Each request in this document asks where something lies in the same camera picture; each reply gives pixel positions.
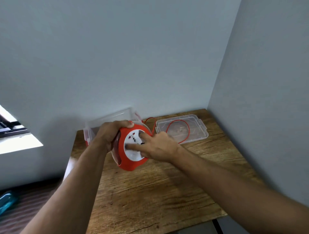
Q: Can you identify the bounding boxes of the clear plastic storage box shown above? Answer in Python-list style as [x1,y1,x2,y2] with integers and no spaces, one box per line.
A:
[83,107,145,146]

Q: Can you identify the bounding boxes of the window with black bars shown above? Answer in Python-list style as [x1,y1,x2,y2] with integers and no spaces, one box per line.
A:
[0,105,44,155]

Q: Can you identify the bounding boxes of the black metal table leg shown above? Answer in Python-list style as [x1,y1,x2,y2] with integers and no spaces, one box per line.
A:
[212,219,224,234]

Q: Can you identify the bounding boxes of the orange extension cord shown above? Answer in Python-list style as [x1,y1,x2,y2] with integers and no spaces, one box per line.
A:
[142,117,191,145]

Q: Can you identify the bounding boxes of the person's left hand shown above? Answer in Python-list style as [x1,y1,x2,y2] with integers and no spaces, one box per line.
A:
[94,120,135,154]

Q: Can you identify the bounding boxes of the brown textured mattress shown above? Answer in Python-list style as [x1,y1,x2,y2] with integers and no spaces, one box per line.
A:
[0,179,63,234]

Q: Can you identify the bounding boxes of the person's left forearm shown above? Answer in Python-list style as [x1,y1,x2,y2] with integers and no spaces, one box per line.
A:
[20,139,111,234]

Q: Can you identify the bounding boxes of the orange white cable reel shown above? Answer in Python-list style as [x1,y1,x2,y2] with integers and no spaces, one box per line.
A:
[111,120,153,172]

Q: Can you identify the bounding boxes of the blue transparent bottle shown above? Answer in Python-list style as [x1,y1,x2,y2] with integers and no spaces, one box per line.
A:
[0,190,17,215]

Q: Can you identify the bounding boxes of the person's right forearm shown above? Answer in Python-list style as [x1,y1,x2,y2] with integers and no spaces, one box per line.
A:
[171,148,309,234]

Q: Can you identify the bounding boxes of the clear plastic box lid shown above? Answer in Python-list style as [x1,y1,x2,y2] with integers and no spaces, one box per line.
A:
[155,114,209,145]

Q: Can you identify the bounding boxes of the person's right hand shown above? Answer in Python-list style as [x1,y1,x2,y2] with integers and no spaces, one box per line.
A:
[125,131,183,163]

